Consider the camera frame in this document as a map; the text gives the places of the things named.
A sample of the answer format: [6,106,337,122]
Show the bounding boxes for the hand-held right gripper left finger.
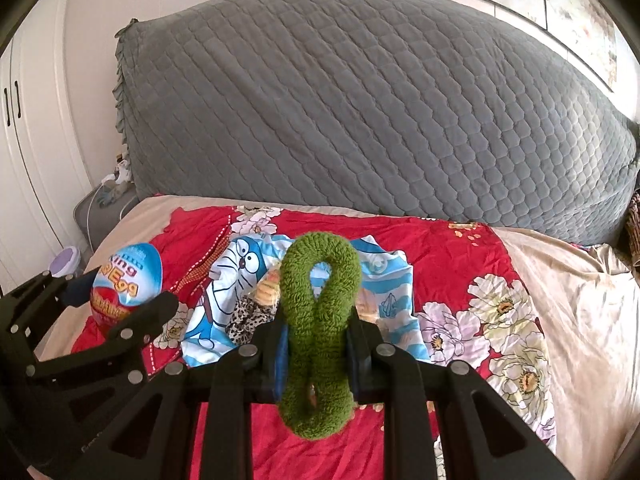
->
[67,322,288,480]

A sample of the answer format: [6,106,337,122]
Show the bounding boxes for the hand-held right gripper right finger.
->
[345,317,576,480]

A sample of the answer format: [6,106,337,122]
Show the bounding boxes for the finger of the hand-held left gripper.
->
[25,290,180,396]
[0,270,93,356]

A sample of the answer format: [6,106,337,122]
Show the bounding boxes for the green fuzzy scrunchie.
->
[276,231,362,442]

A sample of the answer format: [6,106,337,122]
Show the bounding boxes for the colourful toy egg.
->
[90,242,163,336]

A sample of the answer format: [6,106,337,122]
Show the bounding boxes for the blue striped cartoon cloth bag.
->
[181,234,431,366]

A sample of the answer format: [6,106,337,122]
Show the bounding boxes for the orange snack packet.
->
[257,270,283,306]

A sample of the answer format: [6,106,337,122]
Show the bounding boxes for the purple and white round box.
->
[52,246,83,277]

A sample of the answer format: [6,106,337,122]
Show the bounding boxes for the leopard print scrunchie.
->
[226,295,273,346]

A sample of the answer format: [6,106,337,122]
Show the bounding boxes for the grey nightstand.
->
[74,187,141,251]

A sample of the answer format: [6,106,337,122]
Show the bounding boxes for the white wardrobe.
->
[0,40,96,296]

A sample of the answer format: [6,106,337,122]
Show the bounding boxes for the red floral blanket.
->
[70,205,558,480]

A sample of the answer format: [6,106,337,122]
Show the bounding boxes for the small figurines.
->
[102,152,133,206]

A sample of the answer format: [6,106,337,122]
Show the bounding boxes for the grey quilted headboard cover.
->
[114,0,640,246]

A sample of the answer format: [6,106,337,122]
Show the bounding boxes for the wicker basket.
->
[624,192,640,268]

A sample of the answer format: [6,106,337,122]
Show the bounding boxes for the white cable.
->
[87,182,113,256]

